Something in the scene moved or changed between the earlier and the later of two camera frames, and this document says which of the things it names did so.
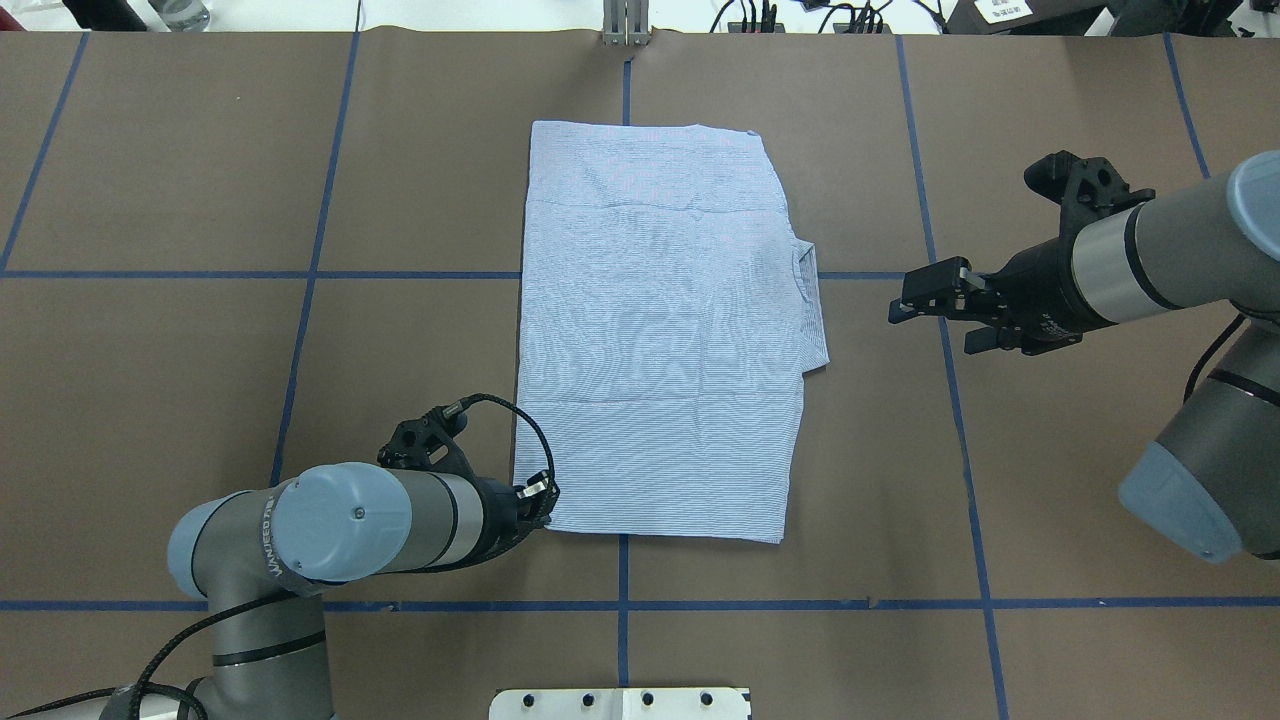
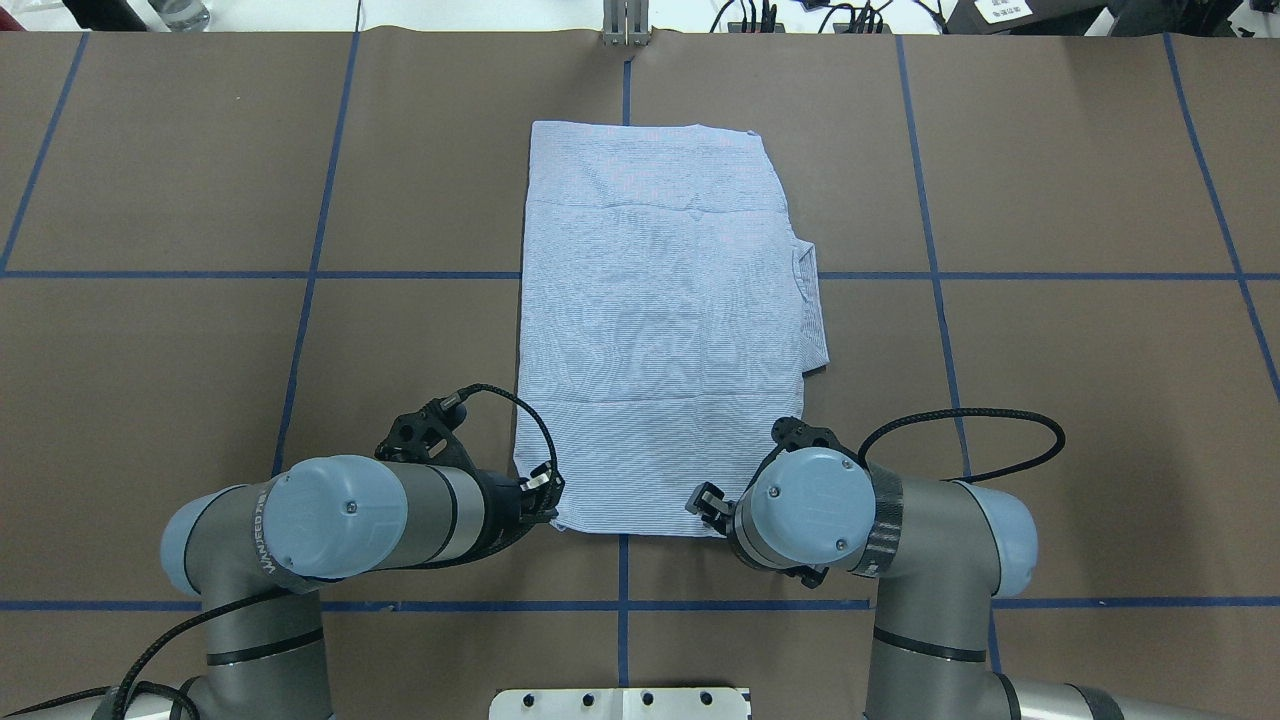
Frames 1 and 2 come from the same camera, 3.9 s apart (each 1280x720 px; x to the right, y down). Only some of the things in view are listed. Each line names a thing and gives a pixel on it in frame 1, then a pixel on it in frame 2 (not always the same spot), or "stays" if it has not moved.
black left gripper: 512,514 stays
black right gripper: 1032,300 → 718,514
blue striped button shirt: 667,317 stays
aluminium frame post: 626,22 stays
